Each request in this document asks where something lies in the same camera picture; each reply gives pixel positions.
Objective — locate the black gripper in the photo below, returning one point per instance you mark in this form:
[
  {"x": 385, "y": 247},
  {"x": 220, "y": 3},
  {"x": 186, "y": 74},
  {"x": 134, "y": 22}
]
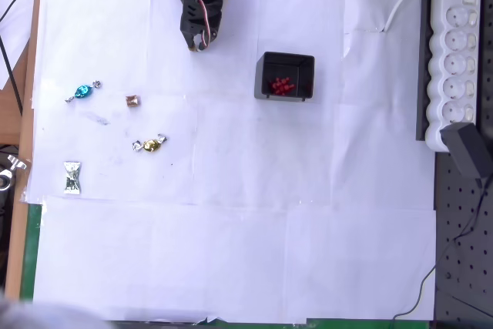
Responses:
[{"x": 191, "y": 25}]

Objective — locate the black box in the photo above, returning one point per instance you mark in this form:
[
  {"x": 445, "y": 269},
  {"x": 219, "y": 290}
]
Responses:
[{"x": 285, "y": 64}]

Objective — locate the small brown caramel candy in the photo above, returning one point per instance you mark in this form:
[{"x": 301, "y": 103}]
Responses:
[{"x": 132, "y": 100}]

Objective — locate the gold foil candy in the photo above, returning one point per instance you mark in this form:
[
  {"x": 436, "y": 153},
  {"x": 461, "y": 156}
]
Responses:
[{"x": 151, "y": 145}]

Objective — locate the blue foil candy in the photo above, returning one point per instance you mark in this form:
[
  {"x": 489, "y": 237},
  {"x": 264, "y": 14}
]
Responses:
[{"x": 82, "y": 91}]

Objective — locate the white paper table cover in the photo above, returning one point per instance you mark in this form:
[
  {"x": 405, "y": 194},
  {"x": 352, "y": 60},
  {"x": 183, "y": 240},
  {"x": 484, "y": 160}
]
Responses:
[{"x": 239, "y": 190}]

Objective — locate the silver green snack packet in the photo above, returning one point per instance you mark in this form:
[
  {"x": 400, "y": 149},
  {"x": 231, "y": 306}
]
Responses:
[{"x": 72, "y": 177}]

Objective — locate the metal clamp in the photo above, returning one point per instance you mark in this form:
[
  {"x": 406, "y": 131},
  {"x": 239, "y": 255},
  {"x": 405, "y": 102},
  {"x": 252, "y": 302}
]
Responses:
[{"x": 11, "y": 171}]

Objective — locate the black power adapter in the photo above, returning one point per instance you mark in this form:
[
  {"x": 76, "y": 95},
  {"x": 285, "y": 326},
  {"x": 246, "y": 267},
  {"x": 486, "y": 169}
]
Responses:
[{"x": 464, "y": 150}]

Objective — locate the black pegboard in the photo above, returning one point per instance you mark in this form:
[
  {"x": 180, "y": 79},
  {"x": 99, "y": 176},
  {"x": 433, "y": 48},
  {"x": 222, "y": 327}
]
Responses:
[{"x": 473, "y": 267}]

